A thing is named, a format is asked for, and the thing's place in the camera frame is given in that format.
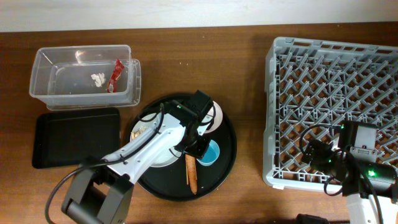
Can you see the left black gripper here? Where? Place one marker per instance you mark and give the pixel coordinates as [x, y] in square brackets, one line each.
[198, 151]

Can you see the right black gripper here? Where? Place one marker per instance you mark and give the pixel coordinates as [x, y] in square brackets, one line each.
[316, 160]

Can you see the orange carrot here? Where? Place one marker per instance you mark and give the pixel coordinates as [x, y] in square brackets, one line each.
[192, 172]

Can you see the light blue cup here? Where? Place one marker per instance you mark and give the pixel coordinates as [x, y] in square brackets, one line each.
[211, 155]

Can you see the white bowl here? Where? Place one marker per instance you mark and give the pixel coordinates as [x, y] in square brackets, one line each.
[217, 121]

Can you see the red snack wrapper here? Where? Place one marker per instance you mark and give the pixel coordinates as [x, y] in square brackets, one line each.
[112, 84]

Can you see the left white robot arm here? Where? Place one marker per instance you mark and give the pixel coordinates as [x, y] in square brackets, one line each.
[101, 192]

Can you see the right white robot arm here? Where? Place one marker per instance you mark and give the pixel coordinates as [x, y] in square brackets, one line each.
[370, 188]

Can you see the grey dishwasher rack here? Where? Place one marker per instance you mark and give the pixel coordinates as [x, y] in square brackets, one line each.
[313, 85]

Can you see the clear plastic waste bin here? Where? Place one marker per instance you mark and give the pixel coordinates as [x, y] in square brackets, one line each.
[61, 77]

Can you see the round black serving tray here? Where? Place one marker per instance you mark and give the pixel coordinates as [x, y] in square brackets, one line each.
[170, 183]

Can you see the grey plate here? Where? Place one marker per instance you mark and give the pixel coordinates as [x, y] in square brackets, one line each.
[166, 158]

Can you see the peanut shell food scraps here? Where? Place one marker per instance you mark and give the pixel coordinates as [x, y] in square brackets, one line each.
[135, 134]

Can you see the crumpled white tissue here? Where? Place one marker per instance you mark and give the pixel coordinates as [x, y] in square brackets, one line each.
[99, 79]

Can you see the black rectangular tray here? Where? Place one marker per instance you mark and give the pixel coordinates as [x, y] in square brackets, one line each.
[67, 138]

